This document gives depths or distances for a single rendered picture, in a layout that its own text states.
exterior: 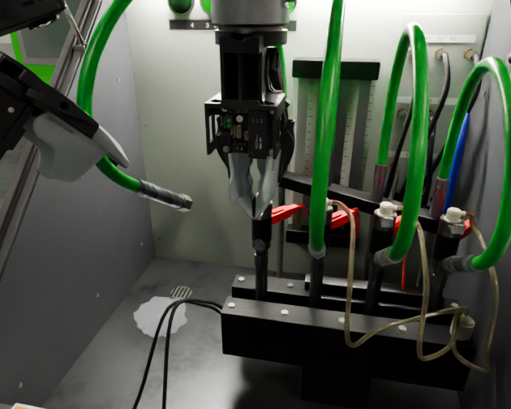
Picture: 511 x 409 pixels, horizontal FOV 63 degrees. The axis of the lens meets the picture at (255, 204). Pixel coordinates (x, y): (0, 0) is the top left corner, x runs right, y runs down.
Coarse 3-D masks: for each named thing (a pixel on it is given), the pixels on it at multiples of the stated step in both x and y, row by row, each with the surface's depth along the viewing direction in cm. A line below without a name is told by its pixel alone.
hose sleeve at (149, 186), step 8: (144, 184) 46; (152, 184) 48; (136, 192) 46; (144, 192) 47; (152, 192) 47; (160, 192) 48; (168, 192) 50; (160, 200) 49; (168, 200) 50; (176, 200) 51; (176, 208) 53
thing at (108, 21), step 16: (112, 0) 38; (128, 0) 39; (112, 16) 38; (96, 32) 37; (96, 48) 37; (96, 64) 38; (80, 80) 37; (80, 96) 38; (112, 176) 43; (128, 176) 45
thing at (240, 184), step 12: (228, 156) 48; (240, 156) 47; (240, 168) 48; (240, 180) 48; (252, 180) 50; (228, 192) 45; (240, 192) 49; (252, 192) 51; (252, 204) 50; (252, 216) 51
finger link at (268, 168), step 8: (280, 152) 46; (264, 160) 47; (272, 160) 46; (264, 168) 48; (272, 168) 47; (264, 176) 45; (272, 176) 48; (264, 184) 45; (272, 184) 48; (264, 192) 44; (272, 192) 49; (256, 200) 50; (264, 200) 45; (256, 208) 50; (264, 208) 50; (256, 216) 50
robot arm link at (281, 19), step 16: (224, 0) 37; (240, 0) 36; (256, 0) 36; (272, 0) 36; (288, 0) 38; (224, 16) 37; (240, 16) 37; (256, 16) 37; (272, 16) 37; (288, 16) 39; (240, 32) 38
